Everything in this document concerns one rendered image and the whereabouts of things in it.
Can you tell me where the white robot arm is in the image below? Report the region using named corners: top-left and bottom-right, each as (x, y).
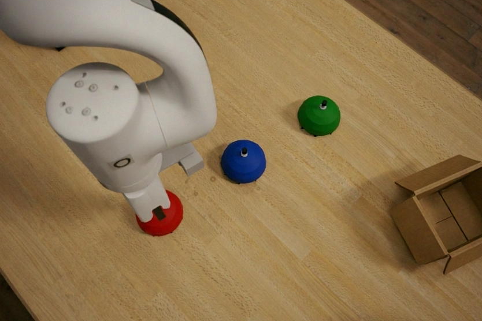
top-left (0, 0), bottom-right (217, 193)

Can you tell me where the open brown cardboard box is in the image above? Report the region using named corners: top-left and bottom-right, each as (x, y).
top-left (389, 154), bottom-right (482, 275)

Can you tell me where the green bell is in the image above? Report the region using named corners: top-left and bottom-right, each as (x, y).
top-left (298, 95), bottom-right (340, 137)

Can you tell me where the red bell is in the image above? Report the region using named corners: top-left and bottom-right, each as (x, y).
top-left (136, 189), bottom-right (183, 237)

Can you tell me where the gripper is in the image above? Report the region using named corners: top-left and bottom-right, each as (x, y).
top-left (122, 175), bottom-right (170, 223)

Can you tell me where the blue dome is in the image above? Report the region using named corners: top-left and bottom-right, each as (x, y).
top-left (221, 140), bottom-right (266, 184)

